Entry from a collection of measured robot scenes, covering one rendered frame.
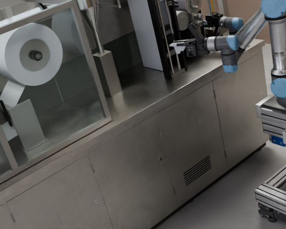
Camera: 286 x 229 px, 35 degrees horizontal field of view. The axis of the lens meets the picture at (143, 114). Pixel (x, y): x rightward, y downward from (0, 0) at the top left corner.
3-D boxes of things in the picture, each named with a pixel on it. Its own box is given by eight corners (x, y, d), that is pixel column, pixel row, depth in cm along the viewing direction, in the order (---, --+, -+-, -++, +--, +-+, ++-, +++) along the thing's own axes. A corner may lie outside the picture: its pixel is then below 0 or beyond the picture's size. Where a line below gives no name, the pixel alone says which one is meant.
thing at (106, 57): (110, 98, 281) (84, 10, 256) (98, 94, 292) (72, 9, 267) (127, 89, 288) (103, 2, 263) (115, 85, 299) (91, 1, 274)
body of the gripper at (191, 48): (185, 57, 238) (207, 55, 232) (183, 41, 235) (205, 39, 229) (190, 53, 244) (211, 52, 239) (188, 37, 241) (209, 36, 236)
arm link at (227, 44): (236, 53, 226) (234, 37, 222) (215, 55, 231) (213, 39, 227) (240, 47, 232) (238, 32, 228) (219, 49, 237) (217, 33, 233)
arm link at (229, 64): (241, 64, 240) (239, 45, 235) (236, 73, 231) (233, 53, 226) (227, 65, 243) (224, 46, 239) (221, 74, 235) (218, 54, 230)
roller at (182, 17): (178, 32, 298) (174, 14, 293) (154, 29, 318) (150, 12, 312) (190, 26, 304) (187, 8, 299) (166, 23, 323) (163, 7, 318)
